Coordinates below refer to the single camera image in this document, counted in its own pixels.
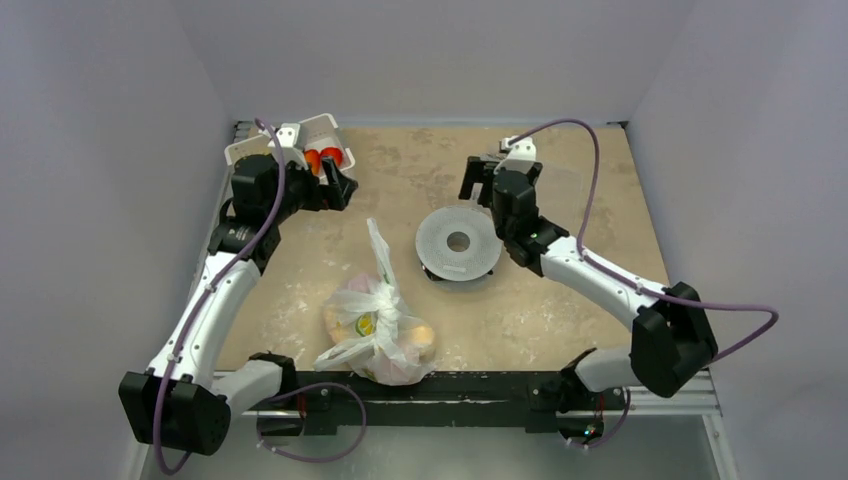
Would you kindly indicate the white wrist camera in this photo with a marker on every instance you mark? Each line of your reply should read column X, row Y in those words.
column 290, row 135
column 519, row 155

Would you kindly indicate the white plastic bag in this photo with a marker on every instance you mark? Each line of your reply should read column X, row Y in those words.
column 401, row 351

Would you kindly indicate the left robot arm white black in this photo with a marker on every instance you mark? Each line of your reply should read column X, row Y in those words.
column 177, row 402

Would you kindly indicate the white plastic basket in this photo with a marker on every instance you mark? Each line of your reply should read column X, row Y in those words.
column 258, row 137

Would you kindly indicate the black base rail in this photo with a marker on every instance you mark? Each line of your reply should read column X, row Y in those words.
column 534, row 401

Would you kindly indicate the fake orange mango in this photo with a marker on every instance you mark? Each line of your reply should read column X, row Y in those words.
column 313, row 159

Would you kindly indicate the clear plastic screw box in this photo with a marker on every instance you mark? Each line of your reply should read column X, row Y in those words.
column 559, row 190

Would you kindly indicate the white filament spool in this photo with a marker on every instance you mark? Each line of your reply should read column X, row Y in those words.
column 457, row 244

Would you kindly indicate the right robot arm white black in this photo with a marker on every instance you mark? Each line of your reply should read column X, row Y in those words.
column 671, row 338

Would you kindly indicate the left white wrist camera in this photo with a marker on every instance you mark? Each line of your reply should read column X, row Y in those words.
column 290, row 135

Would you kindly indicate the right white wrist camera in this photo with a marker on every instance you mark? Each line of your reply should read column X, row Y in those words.
column 519, row 155

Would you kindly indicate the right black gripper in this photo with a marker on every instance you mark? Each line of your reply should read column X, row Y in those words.
column 480, row 170

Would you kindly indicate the fake red peach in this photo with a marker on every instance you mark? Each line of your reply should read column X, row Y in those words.
column 333, row 153

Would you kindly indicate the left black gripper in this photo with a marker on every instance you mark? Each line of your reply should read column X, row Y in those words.
column 339, row 186

